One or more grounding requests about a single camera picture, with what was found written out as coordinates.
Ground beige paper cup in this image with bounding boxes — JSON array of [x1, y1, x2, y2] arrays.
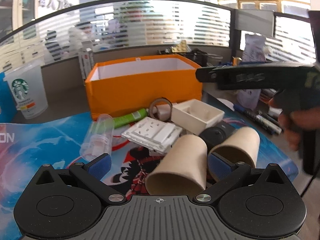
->
[[208, 127, 260, 168], [145, 134, 207, 198]]

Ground white wall socket panel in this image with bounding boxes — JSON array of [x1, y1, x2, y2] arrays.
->
[[121, 117, 183, 156]]

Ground person's right hand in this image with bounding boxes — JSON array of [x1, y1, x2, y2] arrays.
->
[[278, 107, 320, 151]]

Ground clear plastic tube container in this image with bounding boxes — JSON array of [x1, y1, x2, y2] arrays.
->
[[80, 114, 114, 161]]

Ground black round device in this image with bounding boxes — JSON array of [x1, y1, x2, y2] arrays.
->
[[199, 121, 236, 153]]

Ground green cylinder stick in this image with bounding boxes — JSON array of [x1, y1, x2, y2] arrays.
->
[[113, 108, 148, 128]]

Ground blue marker pen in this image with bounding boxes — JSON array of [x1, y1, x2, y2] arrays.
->
[[233, 105, 282, 135]]

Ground white plastic tray box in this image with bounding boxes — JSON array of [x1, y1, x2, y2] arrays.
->
[[171, 99, 225, 135]]

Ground brown tape roll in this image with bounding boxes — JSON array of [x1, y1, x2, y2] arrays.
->
[[148, 98, 172, 122]]

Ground orange cardboard box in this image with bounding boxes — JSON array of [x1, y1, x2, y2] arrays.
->
[[85, 54, 202, 120]]

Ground black mesh desk organizer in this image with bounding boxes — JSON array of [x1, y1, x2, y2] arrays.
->
[[157, 48, 208, 67]]

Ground blue paper bag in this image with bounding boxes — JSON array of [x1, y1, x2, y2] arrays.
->
[[0, 72, 17, 123]]

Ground black white pen box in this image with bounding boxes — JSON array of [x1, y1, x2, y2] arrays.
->
[[78, 48, 95, 82]]

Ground Starbucks translucent plastic cup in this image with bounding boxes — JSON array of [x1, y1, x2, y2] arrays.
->
[[4, 60, 48, 119]]

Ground yellow pill blister pack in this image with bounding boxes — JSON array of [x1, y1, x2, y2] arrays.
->
[[171, 40, 190, 53]]

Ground frosted glass desk partition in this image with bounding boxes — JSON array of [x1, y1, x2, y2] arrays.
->
[[1, 0, 232, 72]]

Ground beige glass-door cabinet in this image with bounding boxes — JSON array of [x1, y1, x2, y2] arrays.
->
[[0, 0, 38, 38]]

